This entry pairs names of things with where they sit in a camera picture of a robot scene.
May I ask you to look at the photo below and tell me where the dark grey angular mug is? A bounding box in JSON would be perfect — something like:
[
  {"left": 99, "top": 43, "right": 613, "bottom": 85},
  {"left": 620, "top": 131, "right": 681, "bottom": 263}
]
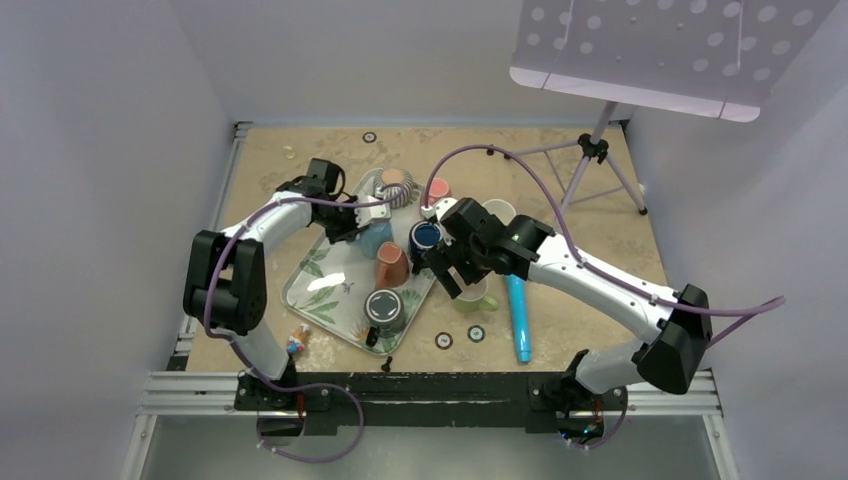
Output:
[{"left": 482, "top": 199, "right": 517, "bottom": 226}]

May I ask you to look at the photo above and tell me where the light green mug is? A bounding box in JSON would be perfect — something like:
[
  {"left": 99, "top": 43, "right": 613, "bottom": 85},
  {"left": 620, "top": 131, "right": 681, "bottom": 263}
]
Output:
[{"left": 452, "top": 277, "right": 499, "bottom": 313}]

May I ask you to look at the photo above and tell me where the dark blue mug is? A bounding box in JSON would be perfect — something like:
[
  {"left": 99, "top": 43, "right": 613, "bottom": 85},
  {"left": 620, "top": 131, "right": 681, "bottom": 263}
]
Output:
[{"left": 408, "top": 221, "right": 442, "bottom": 275}]

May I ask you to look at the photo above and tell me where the orange floral mug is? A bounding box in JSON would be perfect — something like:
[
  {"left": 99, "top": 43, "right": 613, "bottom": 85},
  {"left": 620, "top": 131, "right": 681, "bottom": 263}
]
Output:
[{"left": 375, "top": 241, "right": 410, "bottom": 289}]

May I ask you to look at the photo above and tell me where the pink salmon mug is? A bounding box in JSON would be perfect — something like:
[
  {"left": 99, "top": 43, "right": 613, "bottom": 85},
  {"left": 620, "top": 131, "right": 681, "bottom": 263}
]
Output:
[{"left": 420, "top": 177, "right": 451, "bottom": 207}]

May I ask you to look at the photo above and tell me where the dark grey round mug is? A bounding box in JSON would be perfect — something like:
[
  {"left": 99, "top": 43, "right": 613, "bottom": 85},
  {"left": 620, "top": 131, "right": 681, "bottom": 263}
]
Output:
[{"left": 363, "top": 288, "right": 407, "bottom": 347}]

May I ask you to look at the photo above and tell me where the light blue mug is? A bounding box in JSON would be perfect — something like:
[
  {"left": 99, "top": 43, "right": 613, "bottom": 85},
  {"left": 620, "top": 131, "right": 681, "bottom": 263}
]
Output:
[{"left": 350, "top": 222, "right": 394, "bottom": 260}]

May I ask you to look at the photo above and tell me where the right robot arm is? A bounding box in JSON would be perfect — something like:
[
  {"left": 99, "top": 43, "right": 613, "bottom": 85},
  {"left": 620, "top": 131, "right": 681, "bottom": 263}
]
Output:
[{"left": 424, "top": 198, "right": 712, "bottom": 407}]

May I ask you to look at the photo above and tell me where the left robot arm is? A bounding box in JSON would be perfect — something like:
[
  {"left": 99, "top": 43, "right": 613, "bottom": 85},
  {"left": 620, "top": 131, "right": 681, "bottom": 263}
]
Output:
[{"left": 183, "top": 158, "right": 388, "bottom": 409}]

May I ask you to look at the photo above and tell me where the striped grey white mug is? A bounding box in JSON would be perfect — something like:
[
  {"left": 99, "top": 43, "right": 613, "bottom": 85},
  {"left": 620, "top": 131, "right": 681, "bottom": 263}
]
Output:
[{"left": 372, "top": 168, "right": 416, "bottom": 210}]

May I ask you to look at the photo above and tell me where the blue toy microphone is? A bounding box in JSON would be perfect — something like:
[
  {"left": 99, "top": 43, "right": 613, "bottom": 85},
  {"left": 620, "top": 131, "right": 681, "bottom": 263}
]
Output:
[{"left": 505, "top": 275, "right": 533, "bottom": 364}]

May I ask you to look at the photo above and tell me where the floral serving tray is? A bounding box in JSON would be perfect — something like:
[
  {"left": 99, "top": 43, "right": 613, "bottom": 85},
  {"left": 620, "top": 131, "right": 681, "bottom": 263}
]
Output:
[{"left": 280, "top": 166, "right": 472, "bottom": 357}]

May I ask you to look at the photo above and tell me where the small colourful toy figure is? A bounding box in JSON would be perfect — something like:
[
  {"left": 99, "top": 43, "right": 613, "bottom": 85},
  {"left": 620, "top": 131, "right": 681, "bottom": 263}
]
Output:
[{"left": 285, "top": 323, "right": 312, "bottom": 356}]

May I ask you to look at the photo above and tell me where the lilac music stand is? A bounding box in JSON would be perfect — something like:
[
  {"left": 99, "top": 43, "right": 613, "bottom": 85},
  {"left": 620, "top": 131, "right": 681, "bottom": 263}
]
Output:
[{"left": 503, "top": 0, "right": 841, "bottom": 217}]

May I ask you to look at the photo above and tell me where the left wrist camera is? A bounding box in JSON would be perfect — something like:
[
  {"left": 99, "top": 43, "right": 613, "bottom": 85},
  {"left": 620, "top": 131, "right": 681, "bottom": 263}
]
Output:
[{"left": 354, "top": 195, "right": 391, "bottom": 228}]

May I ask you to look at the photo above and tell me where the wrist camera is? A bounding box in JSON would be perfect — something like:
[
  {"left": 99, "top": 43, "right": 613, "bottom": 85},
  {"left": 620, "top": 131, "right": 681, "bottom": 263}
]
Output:
[
  {"left": 354, "top": 195, "right": 391, "bottom": 228},
  {"left": 420, "top": 197, "right": 457, "bottom": 224}
]

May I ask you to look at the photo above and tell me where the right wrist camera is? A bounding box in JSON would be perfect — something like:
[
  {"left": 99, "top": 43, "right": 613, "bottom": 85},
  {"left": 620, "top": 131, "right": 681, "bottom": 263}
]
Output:
[{"left": 420, "top": 197, "right": 457, "bottom": 224}]

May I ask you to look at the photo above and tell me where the black ring marker right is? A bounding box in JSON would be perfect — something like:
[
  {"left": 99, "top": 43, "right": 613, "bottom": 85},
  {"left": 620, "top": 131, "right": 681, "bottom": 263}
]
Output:
[{"left": 467, "top": 325, "right": 486, "bottom": 343}]

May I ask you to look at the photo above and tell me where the black ring marker left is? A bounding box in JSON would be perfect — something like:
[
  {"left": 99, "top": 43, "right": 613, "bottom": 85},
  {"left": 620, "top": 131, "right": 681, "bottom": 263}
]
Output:
[{"left": 435, "top": 332, "right": 453, "bottom": 350}]

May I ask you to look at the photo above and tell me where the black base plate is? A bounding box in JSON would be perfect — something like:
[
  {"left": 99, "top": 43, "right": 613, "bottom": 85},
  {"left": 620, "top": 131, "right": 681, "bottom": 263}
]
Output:
[{"left": 234, "top": 372, "right": 625, "bottom": 438}]

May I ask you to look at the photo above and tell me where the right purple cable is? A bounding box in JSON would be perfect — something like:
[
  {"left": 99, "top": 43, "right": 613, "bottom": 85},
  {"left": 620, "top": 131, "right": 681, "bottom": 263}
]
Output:
[{"left": 419, "top": 144, "right": 787, "bottom": 452}]

